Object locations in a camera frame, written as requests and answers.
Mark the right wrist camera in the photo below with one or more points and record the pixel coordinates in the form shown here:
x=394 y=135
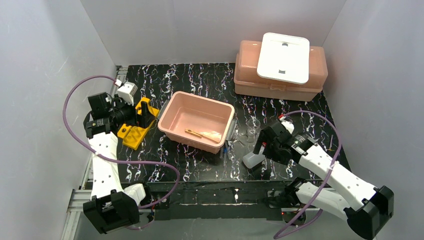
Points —
x=287 y=124

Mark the aluminium frame rail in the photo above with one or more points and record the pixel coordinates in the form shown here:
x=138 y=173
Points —
x=102 y=208

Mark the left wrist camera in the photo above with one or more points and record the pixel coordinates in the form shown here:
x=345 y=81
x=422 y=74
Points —
x=127 y=91

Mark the white squeeze bottle red cap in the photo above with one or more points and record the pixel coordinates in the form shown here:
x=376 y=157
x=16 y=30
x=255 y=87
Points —
x=251 y=160

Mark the wooden stick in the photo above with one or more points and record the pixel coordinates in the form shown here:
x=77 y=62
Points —
x=211 y=136

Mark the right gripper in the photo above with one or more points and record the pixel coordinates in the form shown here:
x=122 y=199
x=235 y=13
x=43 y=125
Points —
x=265 y=142

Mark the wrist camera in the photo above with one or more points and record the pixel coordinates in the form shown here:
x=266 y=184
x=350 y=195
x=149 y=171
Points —
x=127 y=91
x=287 y=124

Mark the yellow test tube rack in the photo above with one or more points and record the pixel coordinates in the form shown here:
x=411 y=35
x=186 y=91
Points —
x=132 y=136

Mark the white rectangular lid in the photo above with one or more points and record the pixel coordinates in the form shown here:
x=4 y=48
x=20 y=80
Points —
x=284 y=58

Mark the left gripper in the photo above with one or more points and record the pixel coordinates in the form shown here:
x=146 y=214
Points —
x=133 y=113

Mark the clear glass beaker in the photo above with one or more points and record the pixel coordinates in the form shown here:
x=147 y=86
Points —
x=253 y=129

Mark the blue capped plastic pipette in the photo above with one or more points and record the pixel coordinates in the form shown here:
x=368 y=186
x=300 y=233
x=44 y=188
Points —
x=225 y=156

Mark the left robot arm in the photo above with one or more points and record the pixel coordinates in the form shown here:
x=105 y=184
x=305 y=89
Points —
x=102 y=105

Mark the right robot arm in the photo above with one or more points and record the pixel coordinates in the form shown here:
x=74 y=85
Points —
x=365 y=207

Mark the pink plastic bin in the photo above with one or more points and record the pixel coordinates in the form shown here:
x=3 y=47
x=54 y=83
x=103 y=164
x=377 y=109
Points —
x=201 y=114

